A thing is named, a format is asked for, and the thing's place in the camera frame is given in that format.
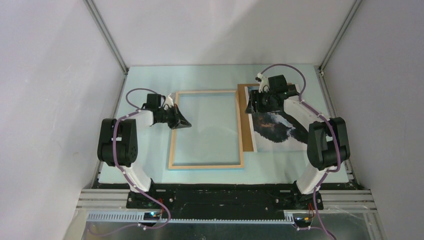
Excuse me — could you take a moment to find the light wooden picture frame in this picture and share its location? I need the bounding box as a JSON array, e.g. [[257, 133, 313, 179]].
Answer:
[[168, 89, 244, 170]]

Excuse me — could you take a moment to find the left aluminium corner post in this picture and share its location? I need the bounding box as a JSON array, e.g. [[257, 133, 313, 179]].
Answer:
[[83, 0, 129, 75]]

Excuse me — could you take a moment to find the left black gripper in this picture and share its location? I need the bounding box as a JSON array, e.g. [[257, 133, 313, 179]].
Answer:
[[159, 104, 192, 130]]

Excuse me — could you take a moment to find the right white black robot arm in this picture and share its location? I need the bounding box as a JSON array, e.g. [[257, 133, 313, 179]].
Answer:
[[245, 73, 350, 209]]

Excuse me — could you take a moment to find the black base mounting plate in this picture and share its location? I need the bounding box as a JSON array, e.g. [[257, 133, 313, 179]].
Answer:
[[126, 183, 324, 221]]

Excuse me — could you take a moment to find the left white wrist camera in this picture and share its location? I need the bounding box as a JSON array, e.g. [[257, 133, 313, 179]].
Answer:
[[164, 92, 176, 108]]

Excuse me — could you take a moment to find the right aluminium corner post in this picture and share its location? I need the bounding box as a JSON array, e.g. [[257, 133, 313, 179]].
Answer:
[[318, 0, 363, 76]]

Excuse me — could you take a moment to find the aluminium corner post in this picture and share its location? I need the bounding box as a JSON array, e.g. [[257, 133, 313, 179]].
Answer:
[[83, 0, 129, 75], [318, 0, 363, 76]]

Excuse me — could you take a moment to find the light blue table mat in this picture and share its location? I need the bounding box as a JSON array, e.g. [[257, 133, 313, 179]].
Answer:
[[117, 64, 328, 185]]

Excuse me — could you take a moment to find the landscape photo print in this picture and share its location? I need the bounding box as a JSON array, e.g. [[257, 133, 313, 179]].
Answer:
[[238, 84, 320, 153]]

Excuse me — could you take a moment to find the brown fibreboard backing board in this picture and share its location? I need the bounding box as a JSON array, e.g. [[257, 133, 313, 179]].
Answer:
[[237, 83, 298, 153]]

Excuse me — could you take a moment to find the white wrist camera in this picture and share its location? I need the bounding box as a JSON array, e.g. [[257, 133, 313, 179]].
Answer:
[[164, 92, 176, 108], [255, 73, 270, 93]]

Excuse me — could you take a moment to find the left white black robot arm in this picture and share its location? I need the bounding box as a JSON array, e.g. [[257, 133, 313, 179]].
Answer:
[[97, 93, 192, 208]]

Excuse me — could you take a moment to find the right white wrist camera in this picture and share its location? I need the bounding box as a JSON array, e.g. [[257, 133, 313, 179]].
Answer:
[[255, 73, 270, 93]]

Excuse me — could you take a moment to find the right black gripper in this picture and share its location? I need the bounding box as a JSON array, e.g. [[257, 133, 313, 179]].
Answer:
[[244, 89, 275, 114]]

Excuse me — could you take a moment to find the aluminium rail frame front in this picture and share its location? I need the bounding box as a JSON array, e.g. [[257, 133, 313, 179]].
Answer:
[[76, 189, 379, 233]]

